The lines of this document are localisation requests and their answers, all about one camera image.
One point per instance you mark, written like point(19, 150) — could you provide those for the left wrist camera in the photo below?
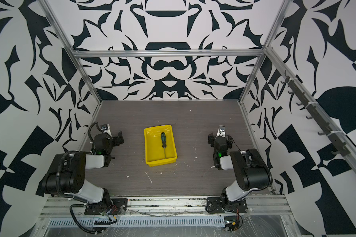
point(105, 128)

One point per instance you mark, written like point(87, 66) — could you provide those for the green black screwdriver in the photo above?
point(164, 144)

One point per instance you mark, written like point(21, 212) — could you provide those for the white slotted cable duct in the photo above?
point(173, 221)

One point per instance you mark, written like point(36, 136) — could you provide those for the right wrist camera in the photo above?
point(221, 131)

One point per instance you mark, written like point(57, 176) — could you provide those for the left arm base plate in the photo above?
point(114, 207)

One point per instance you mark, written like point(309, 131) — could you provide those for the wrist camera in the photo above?
point(105, 128)
point(221, 131)

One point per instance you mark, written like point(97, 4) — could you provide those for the yellow plastic bin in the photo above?
point(154, 152)

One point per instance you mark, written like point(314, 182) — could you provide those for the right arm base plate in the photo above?
point(217, 205)

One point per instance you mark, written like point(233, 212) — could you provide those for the black hook rack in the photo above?
point(318, 114)

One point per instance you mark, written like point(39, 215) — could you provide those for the aluminium frame rail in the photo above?
point(167, 53)

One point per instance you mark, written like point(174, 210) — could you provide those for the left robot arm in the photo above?
point(66, 175)

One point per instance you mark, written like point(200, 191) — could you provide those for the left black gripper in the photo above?
point(117, 142)

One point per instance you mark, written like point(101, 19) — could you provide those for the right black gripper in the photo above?
point(212, 140)

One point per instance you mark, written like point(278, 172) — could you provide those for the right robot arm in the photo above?
point(251, 172)

